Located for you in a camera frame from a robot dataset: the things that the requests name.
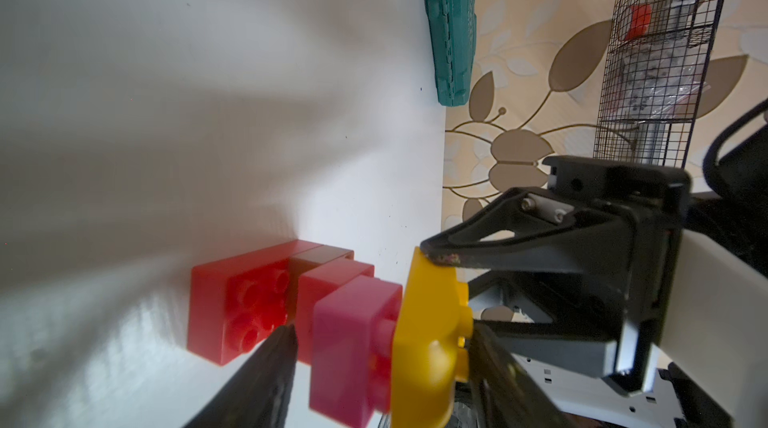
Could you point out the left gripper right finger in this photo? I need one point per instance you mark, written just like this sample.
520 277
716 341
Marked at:
502 393

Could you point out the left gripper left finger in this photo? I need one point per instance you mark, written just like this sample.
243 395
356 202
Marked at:
258 395

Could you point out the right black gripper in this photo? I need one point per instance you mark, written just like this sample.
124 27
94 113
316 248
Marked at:
589 260

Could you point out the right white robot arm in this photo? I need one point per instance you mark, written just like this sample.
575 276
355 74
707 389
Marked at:
715 324

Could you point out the pink lego brick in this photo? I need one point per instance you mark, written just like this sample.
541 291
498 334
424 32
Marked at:
352 359

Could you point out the right wall wire basket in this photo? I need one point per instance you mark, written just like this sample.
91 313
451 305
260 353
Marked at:
662 143

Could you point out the long red lego front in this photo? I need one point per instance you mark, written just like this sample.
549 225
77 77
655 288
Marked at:
237 302

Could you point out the yellow lego brick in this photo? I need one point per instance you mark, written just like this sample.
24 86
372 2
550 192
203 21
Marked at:
429 354

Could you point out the green plastic tool case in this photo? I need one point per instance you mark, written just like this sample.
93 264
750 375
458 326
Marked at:
453 29

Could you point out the orange lego brick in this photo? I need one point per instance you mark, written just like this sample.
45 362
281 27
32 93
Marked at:
307 261

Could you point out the clear plastic bag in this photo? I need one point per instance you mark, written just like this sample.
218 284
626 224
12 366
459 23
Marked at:
658 73

